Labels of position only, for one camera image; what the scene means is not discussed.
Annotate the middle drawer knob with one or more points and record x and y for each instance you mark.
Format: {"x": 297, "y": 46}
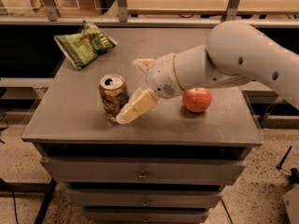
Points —
{"x": 145, "y": 203}

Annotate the drawer knob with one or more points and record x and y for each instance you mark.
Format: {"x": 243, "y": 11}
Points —
{"x": 142, "y": 176}
{"x": 145, "y": 220}
{"x": 145, "y": 203}

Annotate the orange soda can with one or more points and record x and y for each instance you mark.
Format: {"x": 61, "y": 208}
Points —
{"x": 114, "y": 95}

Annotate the metal railing post right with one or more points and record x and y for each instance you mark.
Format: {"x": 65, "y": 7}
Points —
{"x": 231, "y": 10}

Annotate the top drawer knob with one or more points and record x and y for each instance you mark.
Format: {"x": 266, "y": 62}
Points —
{"x": 142, "y": 176}

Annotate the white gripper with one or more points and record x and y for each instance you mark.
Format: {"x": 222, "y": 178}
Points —
{"x": 162, "y": 76}

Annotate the metal railing post middle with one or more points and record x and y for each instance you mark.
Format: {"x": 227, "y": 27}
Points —
{"x": 122, "y": 10}

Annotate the bottom drawer knob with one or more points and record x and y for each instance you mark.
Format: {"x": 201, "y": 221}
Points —
{"x": 145, "y": 220}

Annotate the red apple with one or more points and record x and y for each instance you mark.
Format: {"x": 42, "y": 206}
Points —
{"x": 197, "y": 100}

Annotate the metal railing post left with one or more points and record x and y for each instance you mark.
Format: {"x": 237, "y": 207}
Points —
{"x": 51, "y": 10}

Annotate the grey drawer cabinet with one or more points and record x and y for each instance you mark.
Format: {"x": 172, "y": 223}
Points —
{"x": 188, "y": 158}

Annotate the green chip bag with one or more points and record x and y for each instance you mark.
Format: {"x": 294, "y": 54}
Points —
{"x": 84, "y": 47}

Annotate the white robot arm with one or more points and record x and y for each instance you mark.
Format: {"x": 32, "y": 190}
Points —
{"x": 235, "y": 53}

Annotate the metal railing post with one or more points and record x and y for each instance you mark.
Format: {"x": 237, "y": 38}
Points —
{"x": 231, "y": 10}
{"x": 51, "y": 10}
{"x": 122, "y": 10}

